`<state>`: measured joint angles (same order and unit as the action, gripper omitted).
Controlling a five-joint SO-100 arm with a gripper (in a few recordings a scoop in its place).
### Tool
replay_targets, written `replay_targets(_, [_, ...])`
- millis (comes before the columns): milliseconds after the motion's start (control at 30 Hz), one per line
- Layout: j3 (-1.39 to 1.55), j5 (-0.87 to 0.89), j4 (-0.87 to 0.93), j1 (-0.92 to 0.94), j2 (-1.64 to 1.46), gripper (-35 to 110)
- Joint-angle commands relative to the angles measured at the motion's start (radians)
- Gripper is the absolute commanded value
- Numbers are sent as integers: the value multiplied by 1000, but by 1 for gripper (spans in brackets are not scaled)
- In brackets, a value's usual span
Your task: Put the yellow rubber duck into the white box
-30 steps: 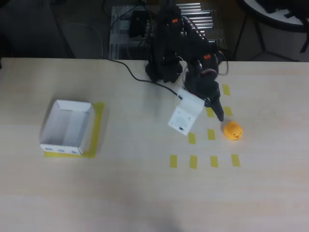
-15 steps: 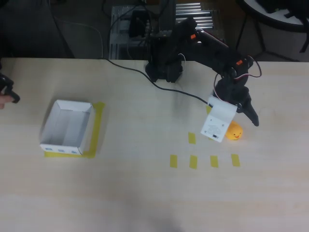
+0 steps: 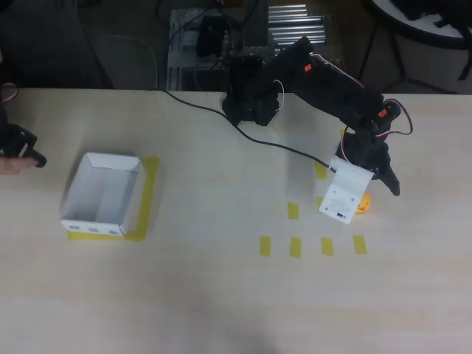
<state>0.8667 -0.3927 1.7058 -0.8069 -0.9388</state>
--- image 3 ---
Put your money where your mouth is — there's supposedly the yellow rubber duck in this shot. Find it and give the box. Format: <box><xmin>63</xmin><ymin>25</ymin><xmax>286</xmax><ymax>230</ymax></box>
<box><xmin>353</xmin><ymin>192</ymin><xmax>372</xmax><ymax>215</ymax></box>

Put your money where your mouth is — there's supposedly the white open cardboard box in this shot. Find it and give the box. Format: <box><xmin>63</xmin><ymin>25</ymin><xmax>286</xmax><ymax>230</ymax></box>
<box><xmin>60</xmin><ymin>151</ymin><xmax>145</xmax><ymax>237</ymax></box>

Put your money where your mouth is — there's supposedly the person's hand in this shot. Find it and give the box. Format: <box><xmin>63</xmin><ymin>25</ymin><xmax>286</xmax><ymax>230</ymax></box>
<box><xmin>0</xmin><ymin>156</ymin><xmax>32</xmax><ymax>176</ymax></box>

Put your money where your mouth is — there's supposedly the round white table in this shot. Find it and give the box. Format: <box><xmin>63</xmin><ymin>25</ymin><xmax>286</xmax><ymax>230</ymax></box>
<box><xmin>355</xmin><ymin>0</ymin><xmax>472</xmax><ymax>95</ymax></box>

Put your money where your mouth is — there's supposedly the olive green chair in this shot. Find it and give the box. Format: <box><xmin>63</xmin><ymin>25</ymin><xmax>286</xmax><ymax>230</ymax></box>
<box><xmin>91</xmin><ymin>35</ymin><xmax>159</xmax><ymax>89</ymax></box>

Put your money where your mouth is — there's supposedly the white gripper camera mount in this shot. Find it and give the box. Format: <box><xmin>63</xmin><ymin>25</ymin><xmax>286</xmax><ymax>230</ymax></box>
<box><xmin>319</xmin><ymin>156</ymin><xmax>373</xmax><ymax>226</ymax></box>

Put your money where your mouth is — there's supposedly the black cable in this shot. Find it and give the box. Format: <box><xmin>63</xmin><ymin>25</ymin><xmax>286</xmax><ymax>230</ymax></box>
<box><xmin>163</xmin><ymin>89</ymin><xmax>337</xmax><ymax>173</ymax></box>

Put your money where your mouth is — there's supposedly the aluminium rail rack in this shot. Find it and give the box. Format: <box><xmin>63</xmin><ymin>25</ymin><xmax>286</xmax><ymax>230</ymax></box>
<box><xmin>167</xmin><ymin>3</ymin><xmax>347</xmax><ymax>91</ymax></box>

